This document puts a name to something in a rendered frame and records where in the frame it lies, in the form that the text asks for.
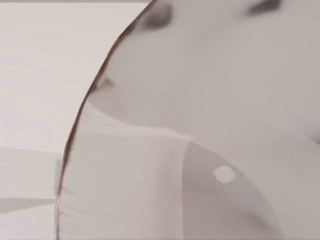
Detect white cup with brown rim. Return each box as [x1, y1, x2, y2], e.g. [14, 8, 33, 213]
[54, 0, 320, 240]

